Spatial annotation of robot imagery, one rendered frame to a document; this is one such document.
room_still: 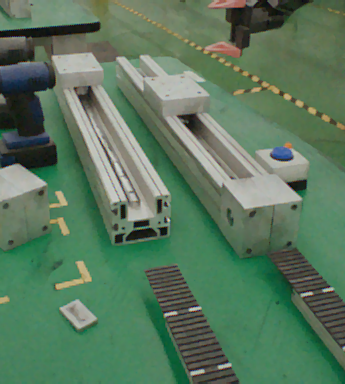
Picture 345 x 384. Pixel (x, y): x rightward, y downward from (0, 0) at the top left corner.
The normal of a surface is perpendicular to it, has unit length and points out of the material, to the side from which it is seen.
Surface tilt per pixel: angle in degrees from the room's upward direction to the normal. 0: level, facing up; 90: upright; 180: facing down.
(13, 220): 90
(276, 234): 90
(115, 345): 0
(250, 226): 90
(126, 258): 0
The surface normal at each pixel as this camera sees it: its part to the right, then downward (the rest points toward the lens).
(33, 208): 0.65, 0.33
